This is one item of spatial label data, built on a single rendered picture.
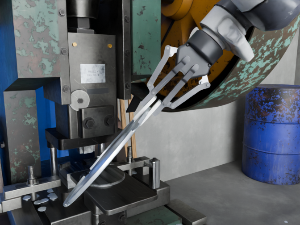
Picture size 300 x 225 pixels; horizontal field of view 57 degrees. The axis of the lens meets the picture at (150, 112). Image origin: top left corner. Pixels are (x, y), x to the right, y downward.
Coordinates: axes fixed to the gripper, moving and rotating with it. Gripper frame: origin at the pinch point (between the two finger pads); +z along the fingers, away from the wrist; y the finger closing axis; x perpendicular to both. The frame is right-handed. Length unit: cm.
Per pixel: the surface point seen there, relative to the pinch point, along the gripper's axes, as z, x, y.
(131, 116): 35, -132, -4
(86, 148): 24.6, -18.6, 4.4
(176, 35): -20.0, -44.0, 7.7
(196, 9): -29.8, -35.9, 8.2
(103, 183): 23.2, -5.8, -4.8
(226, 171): 30, -211, -118
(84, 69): 5.4, -12.8, 18.9
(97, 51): -0.1, -15.3, 19.9
